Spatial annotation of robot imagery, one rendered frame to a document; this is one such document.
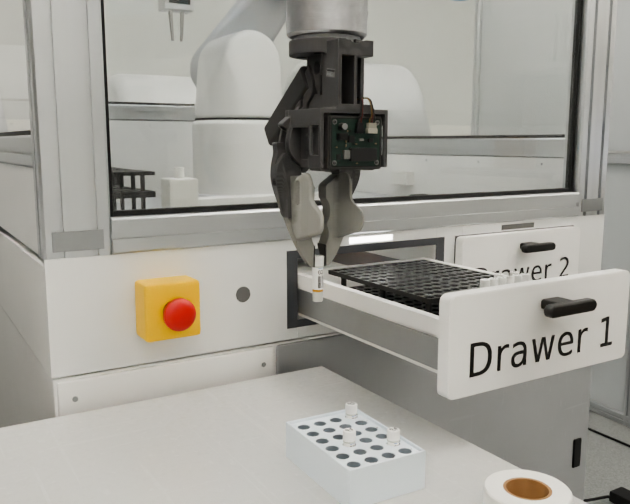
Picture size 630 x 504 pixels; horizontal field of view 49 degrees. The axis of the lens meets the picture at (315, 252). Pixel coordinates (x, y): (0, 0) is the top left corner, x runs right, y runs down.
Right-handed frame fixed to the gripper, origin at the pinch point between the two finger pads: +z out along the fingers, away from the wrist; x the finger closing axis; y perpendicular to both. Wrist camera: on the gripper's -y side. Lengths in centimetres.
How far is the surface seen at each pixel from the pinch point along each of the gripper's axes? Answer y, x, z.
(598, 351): 6.3, 35.4, 13.8
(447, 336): 6.8, 11.6, 8.6
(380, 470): 11.8, 0.3, 18.2
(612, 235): -118, 198, 25
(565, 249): -27, 67, 8
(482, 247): -26, 46, 6
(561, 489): 23.4, 10.2, 17.1
